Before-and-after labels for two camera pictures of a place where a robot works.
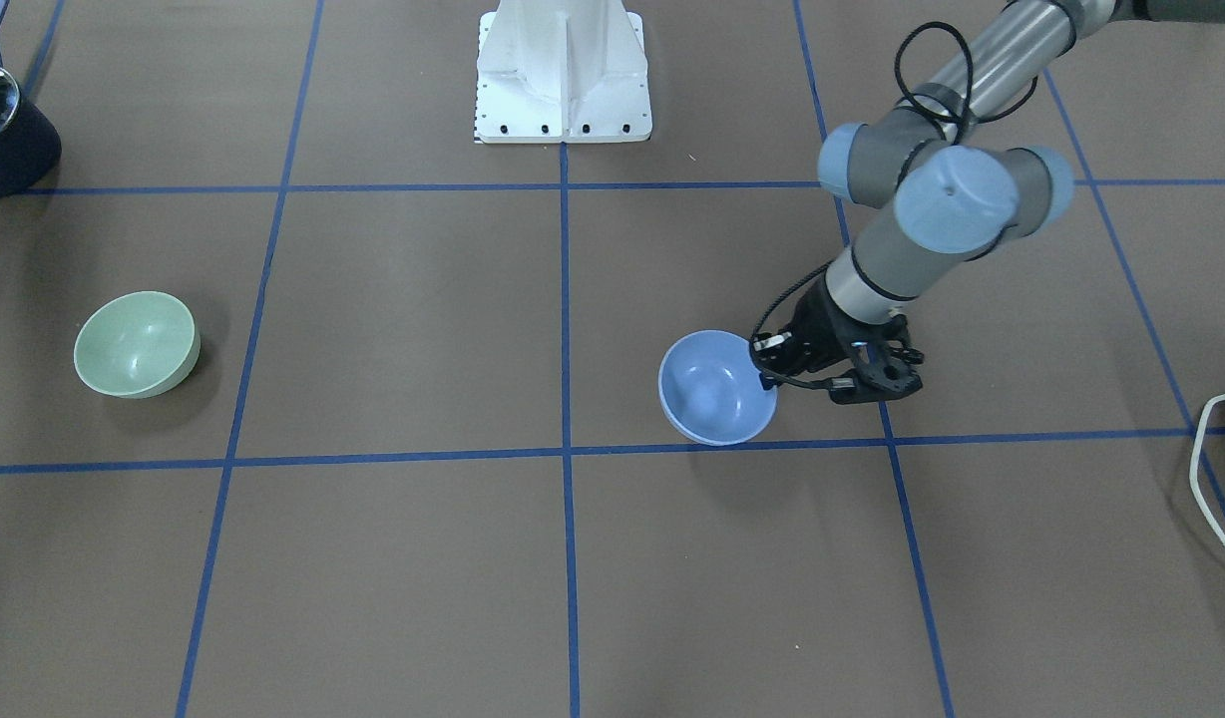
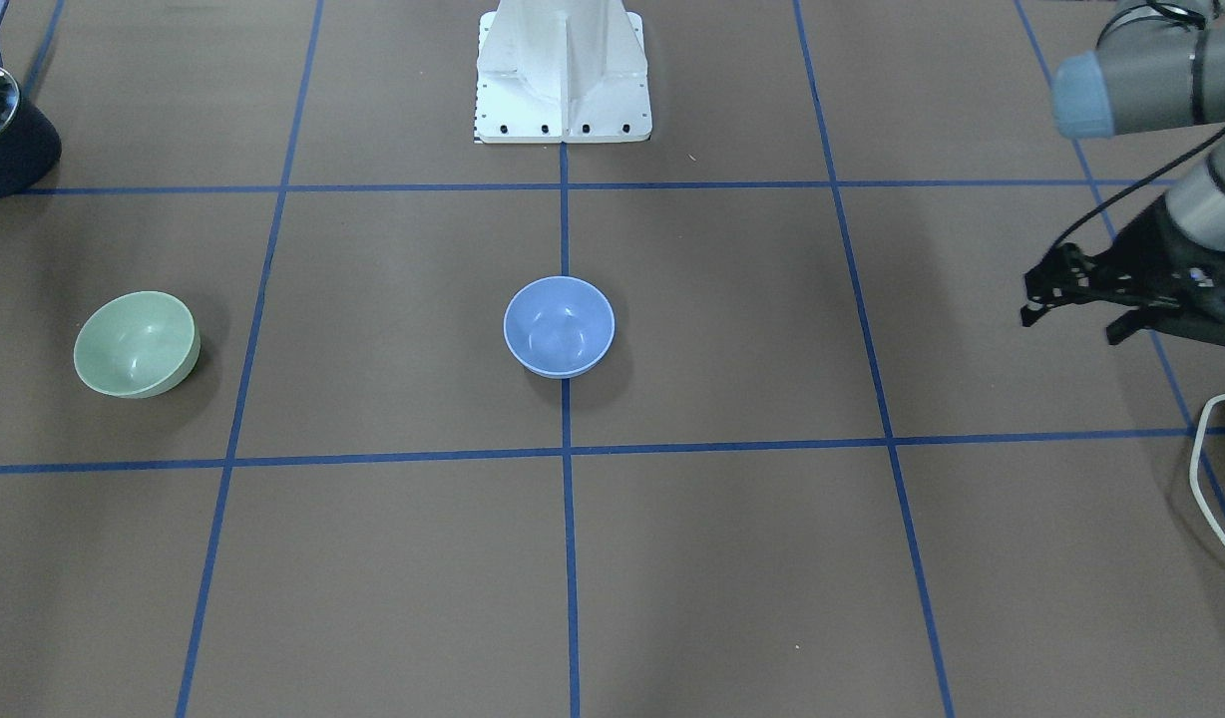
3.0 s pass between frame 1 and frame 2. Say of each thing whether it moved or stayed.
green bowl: stayed
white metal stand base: stayed
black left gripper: moved
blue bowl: moved
